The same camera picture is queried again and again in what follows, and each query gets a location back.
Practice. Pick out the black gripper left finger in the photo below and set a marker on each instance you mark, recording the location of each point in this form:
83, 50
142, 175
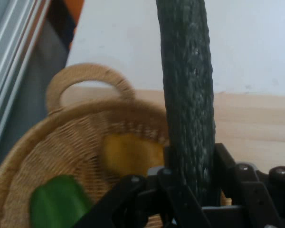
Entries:
171, 204

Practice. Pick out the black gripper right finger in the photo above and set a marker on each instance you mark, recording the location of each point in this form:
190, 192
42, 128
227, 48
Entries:
256, 197

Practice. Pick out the long dark green cucumber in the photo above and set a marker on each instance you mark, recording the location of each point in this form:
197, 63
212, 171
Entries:
187, 95

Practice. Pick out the green toy bell pepper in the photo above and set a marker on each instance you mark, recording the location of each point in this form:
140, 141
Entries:
58, 204

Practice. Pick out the woven wicker basket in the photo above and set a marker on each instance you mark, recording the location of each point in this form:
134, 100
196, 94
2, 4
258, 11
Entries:
61, 147

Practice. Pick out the horizontal aluminium rail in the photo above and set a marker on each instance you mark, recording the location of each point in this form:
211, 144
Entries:
12, 52

